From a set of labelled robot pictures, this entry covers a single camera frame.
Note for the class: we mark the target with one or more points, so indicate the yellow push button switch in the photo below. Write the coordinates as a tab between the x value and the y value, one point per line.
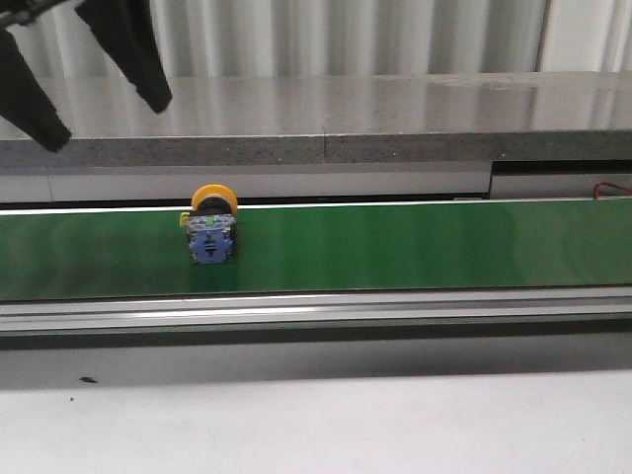
210	225

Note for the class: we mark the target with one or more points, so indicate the white pleated curtain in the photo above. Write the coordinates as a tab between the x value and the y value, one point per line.
323	38

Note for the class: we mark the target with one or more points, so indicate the grey speckled stone counter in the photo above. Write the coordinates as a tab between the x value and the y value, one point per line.
303	121

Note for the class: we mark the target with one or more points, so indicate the green conveyor belt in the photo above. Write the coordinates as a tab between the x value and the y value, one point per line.
116	254

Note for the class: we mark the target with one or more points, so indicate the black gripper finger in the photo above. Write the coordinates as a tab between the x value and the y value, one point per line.
24	103
124	31

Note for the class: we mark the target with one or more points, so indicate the aluminium conveyor frame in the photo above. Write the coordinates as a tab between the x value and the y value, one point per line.
310	316

